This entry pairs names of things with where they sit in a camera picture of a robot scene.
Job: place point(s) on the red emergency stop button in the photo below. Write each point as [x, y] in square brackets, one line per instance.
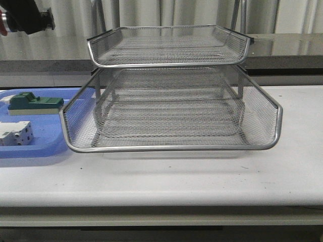
[3, 24]

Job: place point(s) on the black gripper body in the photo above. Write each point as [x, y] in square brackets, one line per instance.
[24, 16]

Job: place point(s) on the green terminal block component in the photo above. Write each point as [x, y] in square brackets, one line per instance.
[26, 103]

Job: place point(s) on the white circuit breaker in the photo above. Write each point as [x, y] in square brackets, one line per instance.
[16, 133]

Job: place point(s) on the silver mesh tray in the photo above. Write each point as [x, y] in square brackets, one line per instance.
[164, 48]
[167, 119]
[259, 129]

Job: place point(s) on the blue plastic tray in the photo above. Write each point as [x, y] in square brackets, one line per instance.
[47, 130]

